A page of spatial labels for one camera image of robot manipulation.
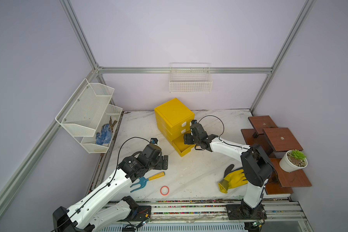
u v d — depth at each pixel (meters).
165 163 0.68
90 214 0.39
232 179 0.82
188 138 0.84
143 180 0.84
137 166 0.51
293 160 0.67
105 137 0.87
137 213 0.73
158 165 0.66
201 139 0.71
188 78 0.94
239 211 0.73
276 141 0.75
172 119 0.86
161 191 0.80
